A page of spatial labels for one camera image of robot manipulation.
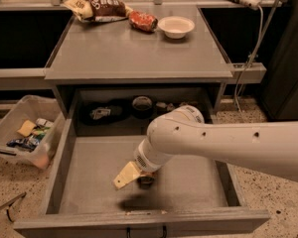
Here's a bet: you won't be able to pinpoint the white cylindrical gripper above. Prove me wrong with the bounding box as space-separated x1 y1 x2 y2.
113 138 174 189

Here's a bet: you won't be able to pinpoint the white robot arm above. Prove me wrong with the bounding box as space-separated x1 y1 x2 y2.
113 105 298 189

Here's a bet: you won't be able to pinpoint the grey open top drawer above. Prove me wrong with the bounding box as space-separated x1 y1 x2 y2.
15 85 269 238

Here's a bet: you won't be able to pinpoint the grey counter cabinet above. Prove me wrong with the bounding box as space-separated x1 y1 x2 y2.
46 3 232 111

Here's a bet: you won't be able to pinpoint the crushed red soda can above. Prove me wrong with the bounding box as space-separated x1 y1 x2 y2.
128 11 158 33

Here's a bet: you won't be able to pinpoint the blue snack wrapper in bin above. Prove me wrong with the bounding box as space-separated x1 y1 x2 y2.
6 136 40 152

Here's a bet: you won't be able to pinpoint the clear plastic storage bin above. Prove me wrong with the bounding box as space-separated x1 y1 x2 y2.
0 95 65 170

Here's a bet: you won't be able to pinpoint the metal bar on floor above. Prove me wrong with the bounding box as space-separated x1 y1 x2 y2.
0 192 27 211

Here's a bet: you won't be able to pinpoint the yellow sponge in bin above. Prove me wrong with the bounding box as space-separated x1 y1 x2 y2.
17 120 36 137

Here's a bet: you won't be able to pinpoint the white paper bowl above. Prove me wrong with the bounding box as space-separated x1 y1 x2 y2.
158 16 195 40

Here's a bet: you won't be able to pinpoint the brown chip bag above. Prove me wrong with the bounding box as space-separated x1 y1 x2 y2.
64 0 132 23

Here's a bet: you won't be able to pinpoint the black drawer handle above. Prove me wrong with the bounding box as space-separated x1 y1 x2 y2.
126 226 168 238

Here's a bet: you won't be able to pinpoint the white hanging cable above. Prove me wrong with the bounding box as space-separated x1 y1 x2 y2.
232 4 266 117

